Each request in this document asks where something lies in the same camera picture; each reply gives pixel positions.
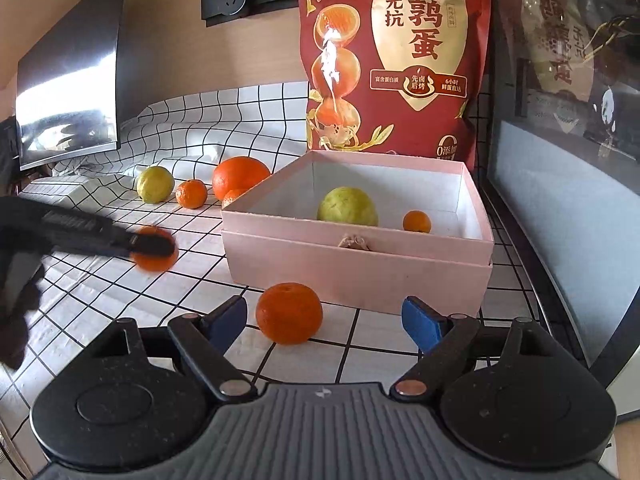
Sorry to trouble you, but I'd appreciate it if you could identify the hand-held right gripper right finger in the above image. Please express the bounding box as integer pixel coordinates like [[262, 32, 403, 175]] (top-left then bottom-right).
[[390, 296, 565, 404]]

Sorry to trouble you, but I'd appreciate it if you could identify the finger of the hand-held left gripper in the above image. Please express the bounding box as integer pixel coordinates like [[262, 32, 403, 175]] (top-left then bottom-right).
[[0, 195, 179, 261]]

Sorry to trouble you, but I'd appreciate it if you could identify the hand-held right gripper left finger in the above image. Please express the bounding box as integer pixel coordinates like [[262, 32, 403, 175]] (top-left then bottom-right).
[[85, 295, 258, 404]]

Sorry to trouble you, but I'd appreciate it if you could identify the medium mandarin orange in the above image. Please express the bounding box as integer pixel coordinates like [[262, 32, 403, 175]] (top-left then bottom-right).
[[255, 282, 323, 346]]

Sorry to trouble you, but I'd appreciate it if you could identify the pink cardboard box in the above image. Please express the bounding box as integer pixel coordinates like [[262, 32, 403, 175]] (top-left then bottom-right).
[[220, 149, 495, 317]]

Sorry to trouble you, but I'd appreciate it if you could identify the small green guava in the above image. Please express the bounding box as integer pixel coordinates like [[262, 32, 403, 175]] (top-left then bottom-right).
[[136, 166, 175, 205]]

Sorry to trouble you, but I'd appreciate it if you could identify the large green guava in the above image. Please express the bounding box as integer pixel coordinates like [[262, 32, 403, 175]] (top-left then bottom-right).
[[317, 186, 380, 227]]

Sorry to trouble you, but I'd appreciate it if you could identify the large orange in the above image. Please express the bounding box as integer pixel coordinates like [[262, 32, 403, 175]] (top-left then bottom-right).
[[212, 156, 272, 202]]

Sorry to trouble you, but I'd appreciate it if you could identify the person's left hand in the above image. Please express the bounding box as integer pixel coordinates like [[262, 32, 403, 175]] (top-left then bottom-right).
[[0, 249, 47, 369]]

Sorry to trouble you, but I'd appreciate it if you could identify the checkered white tablecloth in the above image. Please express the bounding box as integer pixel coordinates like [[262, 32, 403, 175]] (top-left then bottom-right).
[[0, 80, 591, 421]]

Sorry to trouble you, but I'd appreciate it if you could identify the black computer monitor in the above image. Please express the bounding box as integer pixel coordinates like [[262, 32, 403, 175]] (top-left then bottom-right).
[[14, 0, 130, 172]]

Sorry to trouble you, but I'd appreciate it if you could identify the glass panel computer case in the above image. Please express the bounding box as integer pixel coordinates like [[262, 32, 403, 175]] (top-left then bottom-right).
[[480, 0, 640, 391]]

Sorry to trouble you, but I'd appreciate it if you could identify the red snack bag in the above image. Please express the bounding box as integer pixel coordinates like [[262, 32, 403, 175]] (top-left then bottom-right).
[[297, 0, 493, 161]]

